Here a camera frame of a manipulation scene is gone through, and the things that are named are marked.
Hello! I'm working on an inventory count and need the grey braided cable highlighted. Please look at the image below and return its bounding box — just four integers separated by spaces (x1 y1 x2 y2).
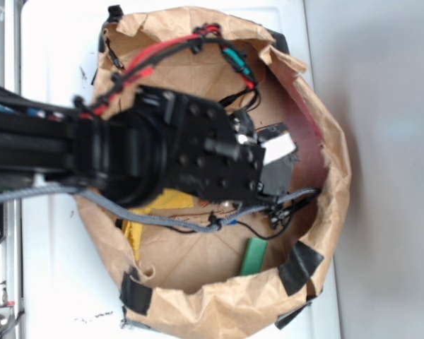
0 186 321 234

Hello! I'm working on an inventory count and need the green rectangular block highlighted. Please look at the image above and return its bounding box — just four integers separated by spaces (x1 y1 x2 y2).
240 237 268 276

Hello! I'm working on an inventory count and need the yellow cloth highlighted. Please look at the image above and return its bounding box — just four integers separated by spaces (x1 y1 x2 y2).
123 189 194 261

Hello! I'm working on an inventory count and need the red and black cable bundle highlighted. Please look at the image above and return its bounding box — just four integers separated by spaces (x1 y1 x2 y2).
73 23 261 119

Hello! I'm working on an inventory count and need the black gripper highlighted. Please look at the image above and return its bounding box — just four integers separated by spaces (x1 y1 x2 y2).
134 85 298 205

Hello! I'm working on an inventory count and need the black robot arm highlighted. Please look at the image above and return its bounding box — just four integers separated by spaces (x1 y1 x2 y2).
0 86 297 208

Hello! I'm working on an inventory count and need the silver aluminium frame rail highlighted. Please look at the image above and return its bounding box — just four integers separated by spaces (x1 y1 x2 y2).
0 1 25 338

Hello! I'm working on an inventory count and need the brown paper bag bin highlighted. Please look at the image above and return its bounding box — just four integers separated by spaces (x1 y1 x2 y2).
76 6 351 338

